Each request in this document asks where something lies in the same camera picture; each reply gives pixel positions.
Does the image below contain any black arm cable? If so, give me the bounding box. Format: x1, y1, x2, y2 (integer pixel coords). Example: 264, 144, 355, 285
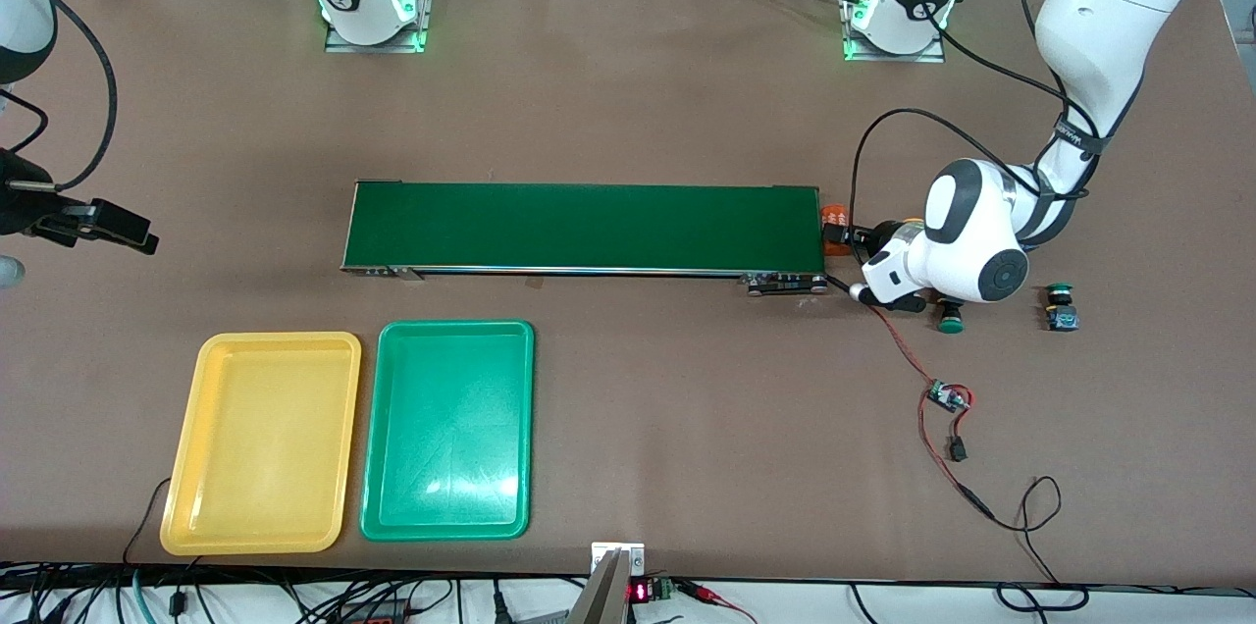
849, 0, 1144, 247
0, 0, 119, 191

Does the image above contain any green conveyor belt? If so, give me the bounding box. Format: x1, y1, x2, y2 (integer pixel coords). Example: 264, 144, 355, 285
340, 180, 830, 297

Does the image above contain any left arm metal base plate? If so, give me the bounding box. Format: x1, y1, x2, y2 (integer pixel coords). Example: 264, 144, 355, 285
837, 0, 948, 64

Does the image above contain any thin black edge cable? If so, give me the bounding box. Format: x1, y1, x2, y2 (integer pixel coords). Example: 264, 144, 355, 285
122, 477, 202, 568

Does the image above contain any thin red wire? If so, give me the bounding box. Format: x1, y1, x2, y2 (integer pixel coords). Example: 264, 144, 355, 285
917, 389, 997, 520

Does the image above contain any orange cylinder with white print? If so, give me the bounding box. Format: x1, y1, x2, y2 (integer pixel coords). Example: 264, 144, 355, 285
822, 203, 851, 258

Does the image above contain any red and black wire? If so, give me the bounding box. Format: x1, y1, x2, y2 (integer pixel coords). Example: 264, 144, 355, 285
827, 275, 941, 390

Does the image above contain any green plastic tray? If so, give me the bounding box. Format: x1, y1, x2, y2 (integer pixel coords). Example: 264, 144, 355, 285
359, 320, 536, 543

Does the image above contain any thin black looped cable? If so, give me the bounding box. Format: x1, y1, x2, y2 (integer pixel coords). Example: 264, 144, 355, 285
986, 475, 1092, 612

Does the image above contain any yellow plastic tray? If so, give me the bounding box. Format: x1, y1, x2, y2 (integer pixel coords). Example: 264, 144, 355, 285
160, 332, 363, 556

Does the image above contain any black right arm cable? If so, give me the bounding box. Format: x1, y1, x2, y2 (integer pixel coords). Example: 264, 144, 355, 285
0, 0, 119, 191

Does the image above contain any small metal bracket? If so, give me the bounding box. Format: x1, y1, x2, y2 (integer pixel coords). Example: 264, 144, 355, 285
591, 542, 646, 578

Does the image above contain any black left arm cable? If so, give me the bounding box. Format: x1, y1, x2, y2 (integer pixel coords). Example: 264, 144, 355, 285
849, 0, 1144, 247

